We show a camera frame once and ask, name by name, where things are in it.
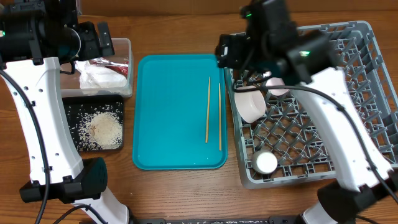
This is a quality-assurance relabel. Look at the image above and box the wooden chopstick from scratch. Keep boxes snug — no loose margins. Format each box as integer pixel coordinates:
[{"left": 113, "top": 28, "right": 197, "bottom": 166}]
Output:
[
  {"left": 205, "top": 77, "right": 211, "bottom": 143},
  {"left": 218, "top": 83, "right": 222, "bottom": 151}
]

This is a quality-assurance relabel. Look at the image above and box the black plastic tray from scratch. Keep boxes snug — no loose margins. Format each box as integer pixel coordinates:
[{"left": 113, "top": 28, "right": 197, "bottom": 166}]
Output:
[{"left": 61, "top": 94, "right": 125, "bottom": 152}]

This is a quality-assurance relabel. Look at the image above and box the clear plastic waste bin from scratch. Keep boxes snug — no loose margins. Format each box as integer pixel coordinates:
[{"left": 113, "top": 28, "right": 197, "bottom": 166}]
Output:
[{"left": 60, "top": 38, "right": 134, "bottom": 98}]

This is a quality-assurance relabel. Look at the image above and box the teal serving tray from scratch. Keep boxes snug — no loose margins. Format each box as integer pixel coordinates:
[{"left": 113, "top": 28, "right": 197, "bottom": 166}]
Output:
[{"left": 132, "top": 54, "right": 228, "bottom": 170}]

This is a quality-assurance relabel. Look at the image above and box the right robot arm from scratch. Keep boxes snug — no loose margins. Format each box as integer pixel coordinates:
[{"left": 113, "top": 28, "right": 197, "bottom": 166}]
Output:
[{"left": 215, "top": 1, "right": 397, "bottom": 223}]

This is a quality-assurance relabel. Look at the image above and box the red sauce packet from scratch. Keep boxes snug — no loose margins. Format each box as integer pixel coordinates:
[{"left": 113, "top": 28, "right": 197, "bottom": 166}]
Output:
[{"left": 90, "top": 57, "right": 129, "bottom": 75}]

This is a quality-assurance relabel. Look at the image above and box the pile of rice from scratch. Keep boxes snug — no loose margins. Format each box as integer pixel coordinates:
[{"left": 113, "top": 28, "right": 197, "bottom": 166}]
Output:
[{"left": 67, "top": 105, "right": 124, "bottom": 151}]

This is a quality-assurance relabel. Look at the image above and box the large white plate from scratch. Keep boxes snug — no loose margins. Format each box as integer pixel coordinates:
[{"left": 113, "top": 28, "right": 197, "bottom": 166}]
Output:
[{"left": 263, "top": 71, "right": 290, "bottom": 97}]

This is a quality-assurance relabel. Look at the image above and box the left wooden chopstick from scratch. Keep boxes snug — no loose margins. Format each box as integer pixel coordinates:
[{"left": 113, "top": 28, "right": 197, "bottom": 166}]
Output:
[{"left": 205, "top": 77, "right": 211, "bottom": 143}]

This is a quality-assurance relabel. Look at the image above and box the right wooden chopstick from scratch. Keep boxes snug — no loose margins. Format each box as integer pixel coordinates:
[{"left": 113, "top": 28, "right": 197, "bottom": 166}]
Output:
[{"left": 218, "top": 83, "right": 222, "bottom": 151}]

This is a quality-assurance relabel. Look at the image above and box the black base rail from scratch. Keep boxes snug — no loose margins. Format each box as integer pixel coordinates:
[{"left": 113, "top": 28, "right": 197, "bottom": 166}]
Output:
[{"left": 130, "top": 215, "right": 304, "bottom": 224}]

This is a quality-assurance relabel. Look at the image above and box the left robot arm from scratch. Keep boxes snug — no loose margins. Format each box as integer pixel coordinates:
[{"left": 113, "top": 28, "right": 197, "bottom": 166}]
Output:
[{"left": 1, "top": 0, "right": 134, "bottom": 223}]

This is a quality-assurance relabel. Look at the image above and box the white cup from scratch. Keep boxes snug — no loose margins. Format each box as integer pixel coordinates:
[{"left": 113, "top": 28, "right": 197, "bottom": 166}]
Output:
[{"left": 251, "top": 150, "right": 278, "bottom": 174}]

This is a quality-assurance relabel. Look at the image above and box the white napkin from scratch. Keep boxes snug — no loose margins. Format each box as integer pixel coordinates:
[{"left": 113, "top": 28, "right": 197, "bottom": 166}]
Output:
[{"left": 75, "top": 61, "right": 127, "bottom": 90}]

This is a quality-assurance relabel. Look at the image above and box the grey dishwasher rack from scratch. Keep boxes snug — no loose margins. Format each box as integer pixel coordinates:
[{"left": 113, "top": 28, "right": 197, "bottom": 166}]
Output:
[{"left": 231, "top": 21, "right": 397, "bottom": 189}]

